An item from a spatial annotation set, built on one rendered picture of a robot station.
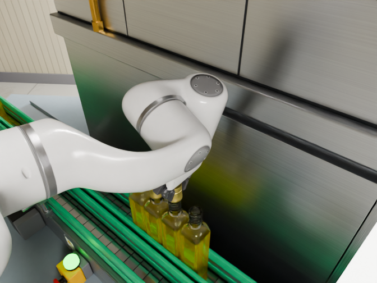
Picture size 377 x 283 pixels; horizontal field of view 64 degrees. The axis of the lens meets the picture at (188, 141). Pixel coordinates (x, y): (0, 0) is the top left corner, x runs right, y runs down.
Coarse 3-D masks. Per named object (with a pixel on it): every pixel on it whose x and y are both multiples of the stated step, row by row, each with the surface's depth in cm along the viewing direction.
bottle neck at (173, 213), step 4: (180, 200) 68; (168, 204) 69; (172, 204) 68; (176, 204) 68; (180, 204) 69; (172, 208) 68; (176, 208) 68; (180, 208) 69; (172, 212) 69; (176, 212) 69; (180, 212) 70; (172, 216) 70; (176, 216) 70
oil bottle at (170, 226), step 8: (168, 208) 73; (168, 216) 71; (184, 216) 71; (168, 224) 71; (176, 224) 70; (168, 232) 73; (176, 232) 71; (168, 240) 75; (176, 240) 73; (168, 248) 78; (176, 248) 75; (176, 256) 77
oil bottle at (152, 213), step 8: (144, 208) 75; (152, 208) 73; (160, 208) 73; (144, 216) 77; (152, 216) 74; (160, 216) 73; (152, 224) 76; (160, 224) 75; (152, 232) 79; (160, 232) 77; (160, 240) 79
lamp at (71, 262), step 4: (68, 256) 88; (72, 256) 88; (76, 256) 89; (64, 260) 88; (68, 260) 87; (72, 260) 88; (76, 260) 88; (64, 264) 87; (68, 264) 87; (72, 264) 87; (76, 264) 88; (68, 268) 87; (72, 268) 88; (76, 268) 88
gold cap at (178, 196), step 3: (177, 186) 64; (180, 186) 64; (174, 189) 64; (177, 189) 64; (180, 189) 65; (177, 192) 64; (180, 192) 65; (174, 195) 65; (177, 195) 65; (180, 195) 66; (174, 198) 65; (177, 198) 66; (180, 198) 66; (174, 201) 66; (177, 201) 66
